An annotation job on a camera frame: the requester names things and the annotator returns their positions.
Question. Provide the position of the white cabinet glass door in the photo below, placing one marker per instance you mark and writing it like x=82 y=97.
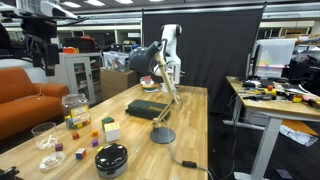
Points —
x=82 y=74

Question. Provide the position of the green rubiks cube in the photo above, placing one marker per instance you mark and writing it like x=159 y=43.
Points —
x=107 y=120

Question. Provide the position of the orange block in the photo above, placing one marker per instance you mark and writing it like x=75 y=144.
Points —
x=95 y=133

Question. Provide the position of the purple block near cube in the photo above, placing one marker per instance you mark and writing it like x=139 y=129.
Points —
x=95 y=143

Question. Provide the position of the side desk with clutter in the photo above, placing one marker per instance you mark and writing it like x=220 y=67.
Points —
x=277 y=111

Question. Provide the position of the red-brown block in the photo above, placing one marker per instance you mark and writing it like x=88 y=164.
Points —
x=75 y=135

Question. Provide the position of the multicolour small cube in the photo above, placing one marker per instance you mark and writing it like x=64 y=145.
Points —
x=80 y=153

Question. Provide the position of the black pot lid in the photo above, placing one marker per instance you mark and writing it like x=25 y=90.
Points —
x=111 y=156

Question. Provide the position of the dark green flat case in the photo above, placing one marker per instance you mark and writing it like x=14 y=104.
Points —
x=146 y=109

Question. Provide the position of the glass jar of blocks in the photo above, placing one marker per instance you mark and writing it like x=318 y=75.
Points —
x=76 y=111

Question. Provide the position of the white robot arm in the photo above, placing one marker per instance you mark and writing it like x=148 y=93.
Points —
x=159 y=58

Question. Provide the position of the clear plastic cup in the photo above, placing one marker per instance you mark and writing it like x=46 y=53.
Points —
x=45 y=135

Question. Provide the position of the computer monitor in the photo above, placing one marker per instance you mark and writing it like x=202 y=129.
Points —
x=254 y=62

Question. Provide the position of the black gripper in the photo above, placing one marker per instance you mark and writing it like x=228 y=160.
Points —
x=43 y=52

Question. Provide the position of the grey pot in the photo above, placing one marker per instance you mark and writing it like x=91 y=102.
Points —
x=109 y=173

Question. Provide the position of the clear plastic lid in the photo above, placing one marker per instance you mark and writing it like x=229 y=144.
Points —
x=52 y=161

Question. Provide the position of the cardboard box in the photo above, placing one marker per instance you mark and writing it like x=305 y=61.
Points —
x=115 y=82

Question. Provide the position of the black curtain divider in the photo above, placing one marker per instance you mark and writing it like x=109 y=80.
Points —
x=212 y=46

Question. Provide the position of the white rubiks cube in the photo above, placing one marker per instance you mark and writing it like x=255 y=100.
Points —
x=112 y=131

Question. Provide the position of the orange sofa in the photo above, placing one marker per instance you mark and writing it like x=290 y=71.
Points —
x=24 y=104

